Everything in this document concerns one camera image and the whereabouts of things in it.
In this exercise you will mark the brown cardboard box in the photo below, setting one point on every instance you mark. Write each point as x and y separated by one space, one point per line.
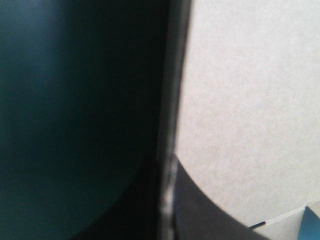
245 100

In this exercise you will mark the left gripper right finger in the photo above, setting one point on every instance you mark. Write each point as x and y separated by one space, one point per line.
200 217

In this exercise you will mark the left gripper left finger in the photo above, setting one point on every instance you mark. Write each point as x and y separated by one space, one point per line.
135 215

